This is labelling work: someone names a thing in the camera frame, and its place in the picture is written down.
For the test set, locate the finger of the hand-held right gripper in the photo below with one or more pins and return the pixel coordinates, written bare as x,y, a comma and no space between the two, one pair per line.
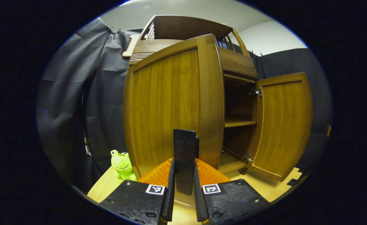
328,131

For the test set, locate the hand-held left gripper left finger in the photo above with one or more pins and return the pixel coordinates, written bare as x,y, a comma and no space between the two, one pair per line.
168,203

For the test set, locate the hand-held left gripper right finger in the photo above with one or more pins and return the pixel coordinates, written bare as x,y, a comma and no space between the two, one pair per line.
199,203

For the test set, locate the wooden shoe cabinet door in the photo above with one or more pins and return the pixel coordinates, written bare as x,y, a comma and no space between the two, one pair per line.
283,125
164,109

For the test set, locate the wooden double-door shoe cabinet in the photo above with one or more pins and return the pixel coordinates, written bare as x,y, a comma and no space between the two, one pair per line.
186,28

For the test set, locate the green frog plush toy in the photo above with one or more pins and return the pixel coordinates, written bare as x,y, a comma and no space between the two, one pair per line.
122,165

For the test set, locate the light blue shelf book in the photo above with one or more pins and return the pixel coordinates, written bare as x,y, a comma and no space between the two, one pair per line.
225,45

